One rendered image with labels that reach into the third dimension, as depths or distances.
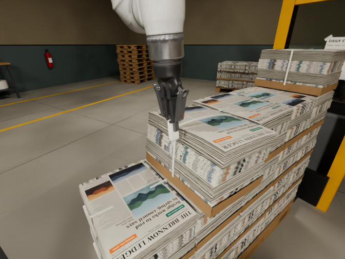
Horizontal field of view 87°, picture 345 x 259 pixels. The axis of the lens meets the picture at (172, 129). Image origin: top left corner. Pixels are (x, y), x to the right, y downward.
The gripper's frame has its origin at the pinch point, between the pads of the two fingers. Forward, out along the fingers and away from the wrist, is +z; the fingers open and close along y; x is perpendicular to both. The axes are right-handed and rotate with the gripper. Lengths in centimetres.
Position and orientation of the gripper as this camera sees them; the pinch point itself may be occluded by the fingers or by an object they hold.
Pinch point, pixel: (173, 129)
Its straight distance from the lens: 56.3
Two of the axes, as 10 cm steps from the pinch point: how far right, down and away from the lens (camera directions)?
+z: 0.8, 8.8, 4.6
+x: -7.6, 3.6, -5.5
